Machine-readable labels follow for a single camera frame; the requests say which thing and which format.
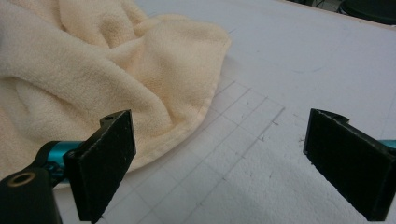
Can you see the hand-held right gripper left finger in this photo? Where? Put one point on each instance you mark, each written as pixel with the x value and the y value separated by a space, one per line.
pixel 99 161

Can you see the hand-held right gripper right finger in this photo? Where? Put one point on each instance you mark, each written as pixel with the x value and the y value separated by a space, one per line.
pixel 348 161

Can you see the cream fleece towel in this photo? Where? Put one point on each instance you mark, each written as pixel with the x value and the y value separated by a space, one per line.
pixel 93 68

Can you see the white foam mat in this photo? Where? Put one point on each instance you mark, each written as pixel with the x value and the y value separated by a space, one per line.
pixel 295 62

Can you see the black round stool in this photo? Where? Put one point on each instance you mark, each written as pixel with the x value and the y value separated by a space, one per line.
pixel 370 11

